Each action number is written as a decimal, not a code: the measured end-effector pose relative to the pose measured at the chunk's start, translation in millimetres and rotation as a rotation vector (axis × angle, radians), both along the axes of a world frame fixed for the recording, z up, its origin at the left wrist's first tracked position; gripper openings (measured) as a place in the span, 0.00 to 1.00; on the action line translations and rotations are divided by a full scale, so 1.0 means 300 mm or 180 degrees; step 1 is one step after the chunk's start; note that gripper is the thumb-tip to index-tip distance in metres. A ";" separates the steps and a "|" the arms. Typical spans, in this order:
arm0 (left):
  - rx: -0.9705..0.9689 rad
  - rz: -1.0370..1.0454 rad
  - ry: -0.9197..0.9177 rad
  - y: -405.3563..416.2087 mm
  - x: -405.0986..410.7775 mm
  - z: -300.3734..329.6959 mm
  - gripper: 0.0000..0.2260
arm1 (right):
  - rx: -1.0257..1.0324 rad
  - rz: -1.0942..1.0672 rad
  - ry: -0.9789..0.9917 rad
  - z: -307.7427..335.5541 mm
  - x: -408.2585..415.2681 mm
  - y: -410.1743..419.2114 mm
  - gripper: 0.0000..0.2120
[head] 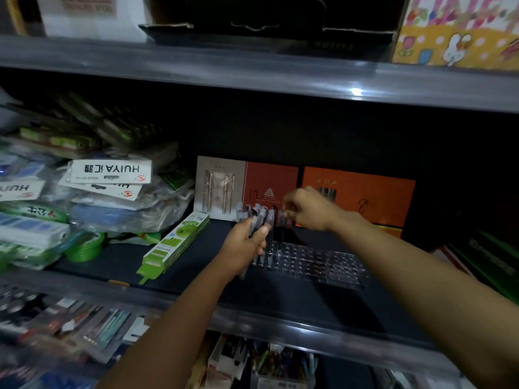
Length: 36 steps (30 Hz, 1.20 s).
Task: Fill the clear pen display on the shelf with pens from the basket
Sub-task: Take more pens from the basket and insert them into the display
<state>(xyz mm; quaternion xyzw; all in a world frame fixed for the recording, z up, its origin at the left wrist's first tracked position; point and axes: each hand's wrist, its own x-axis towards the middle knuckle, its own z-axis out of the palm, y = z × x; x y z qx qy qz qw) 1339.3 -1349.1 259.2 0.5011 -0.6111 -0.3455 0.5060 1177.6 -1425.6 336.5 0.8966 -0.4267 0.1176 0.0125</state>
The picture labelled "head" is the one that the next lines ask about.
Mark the person's left hand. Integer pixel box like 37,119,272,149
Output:
217,218,271,277

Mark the person's right hand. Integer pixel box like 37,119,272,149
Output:
282,186,345,233

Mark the bundle of black pens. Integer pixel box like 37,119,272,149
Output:
236,202,277,280

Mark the black gel pen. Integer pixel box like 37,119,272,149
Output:
272,208,292,264

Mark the person's right forearm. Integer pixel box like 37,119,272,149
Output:
332,210,519,389

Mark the person's left forearm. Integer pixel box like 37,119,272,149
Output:
97,255,245,389

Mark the red-orange box with triangle logo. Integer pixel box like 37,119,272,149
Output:
243,161,299,218

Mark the beige pen gift box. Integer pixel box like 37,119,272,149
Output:
194,156,247,222

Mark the clear plastic pen holder tray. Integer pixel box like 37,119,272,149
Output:
253,239,369,290

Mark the wide orange pen box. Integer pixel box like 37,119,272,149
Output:
296,166,417,230

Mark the stack of green white packets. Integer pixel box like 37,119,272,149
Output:
136,211,211,285

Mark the white black packet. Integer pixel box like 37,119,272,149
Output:
204,334,250,389

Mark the box of coloured pens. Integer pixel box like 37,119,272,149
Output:
249,339,319,389

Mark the grey metal shelf rack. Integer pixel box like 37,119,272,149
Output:
0,34,519,389

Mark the clear bag with white header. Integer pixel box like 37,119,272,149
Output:
0,180,46,202
58,174,143,202
70,159,153,185

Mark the green tape roll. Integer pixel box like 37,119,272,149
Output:
64,232,107,264

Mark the black cardboard box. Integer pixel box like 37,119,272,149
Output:
139,0,407,62

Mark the pile of green stationery packets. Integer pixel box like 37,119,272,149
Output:
12,91,171,160

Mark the pile of carded pen packets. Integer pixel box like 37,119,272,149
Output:
0,285,151,389

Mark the pile of dark green packets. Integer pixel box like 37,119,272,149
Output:
449,229,519,305

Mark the pile of blue white packets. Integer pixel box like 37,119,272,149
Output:
0,212,71,270

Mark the colourful box with rabbit print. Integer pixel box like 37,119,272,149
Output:
391,0,519,72

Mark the white cardboard box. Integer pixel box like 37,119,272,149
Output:
36,0,149,43

